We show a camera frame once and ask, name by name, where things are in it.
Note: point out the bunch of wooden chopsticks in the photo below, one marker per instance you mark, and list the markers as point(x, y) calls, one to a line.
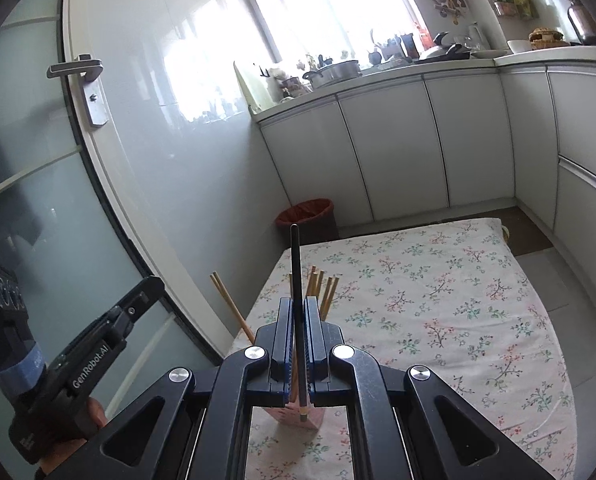
point(231, 306)

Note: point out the wicker basket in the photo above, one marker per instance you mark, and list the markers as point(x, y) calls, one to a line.
point(545, 40)

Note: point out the black frying pan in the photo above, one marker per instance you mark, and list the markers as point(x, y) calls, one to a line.
point(443, 55)

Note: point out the brown floor mat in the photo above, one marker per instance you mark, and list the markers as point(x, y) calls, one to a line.
point(528, 232)

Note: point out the white bowl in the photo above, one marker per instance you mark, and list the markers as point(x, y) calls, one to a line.
point(519, 46)

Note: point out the white cutting board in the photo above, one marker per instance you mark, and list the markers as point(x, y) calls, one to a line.
point(250, 87)

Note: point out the kitchen window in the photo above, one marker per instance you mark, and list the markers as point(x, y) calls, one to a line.
point(328, 5)

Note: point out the yellow packet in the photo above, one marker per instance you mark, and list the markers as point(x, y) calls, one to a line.
point(520, 0)

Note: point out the steel pot with lid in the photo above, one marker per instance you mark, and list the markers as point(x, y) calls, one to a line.
point(338, 72)

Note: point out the pink plastic lattice basket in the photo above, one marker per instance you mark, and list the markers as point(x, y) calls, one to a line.
point(290, 417)

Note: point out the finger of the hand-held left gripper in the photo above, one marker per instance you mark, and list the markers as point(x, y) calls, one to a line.
point(145, 295)

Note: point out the white plate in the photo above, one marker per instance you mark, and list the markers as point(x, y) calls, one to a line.
point(485, 53)

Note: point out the floral tablecloth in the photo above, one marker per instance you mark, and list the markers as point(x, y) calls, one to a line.
point(428, 285)

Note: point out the black chopstick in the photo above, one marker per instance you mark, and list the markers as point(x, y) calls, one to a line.
point(295, 260)

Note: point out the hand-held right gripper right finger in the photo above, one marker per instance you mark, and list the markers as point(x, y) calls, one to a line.
point(308, 350)

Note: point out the trash bin with red bag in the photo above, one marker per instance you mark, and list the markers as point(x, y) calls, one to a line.
point(310, 220)

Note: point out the glass jar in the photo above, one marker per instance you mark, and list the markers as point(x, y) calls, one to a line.
point(474, 37)

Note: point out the frosted glass door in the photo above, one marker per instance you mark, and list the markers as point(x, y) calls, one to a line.
point(28, 160)

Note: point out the white kitchen cabinet unit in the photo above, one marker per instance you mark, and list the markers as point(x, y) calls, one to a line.
point(393, 150)
point(578, 125)

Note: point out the person's left hand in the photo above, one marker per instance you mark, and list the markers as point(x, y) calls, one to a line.
point(97, 417)

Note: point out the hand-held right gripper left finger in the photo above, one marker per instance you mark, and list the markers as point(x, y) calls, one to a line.
point(289, 350)

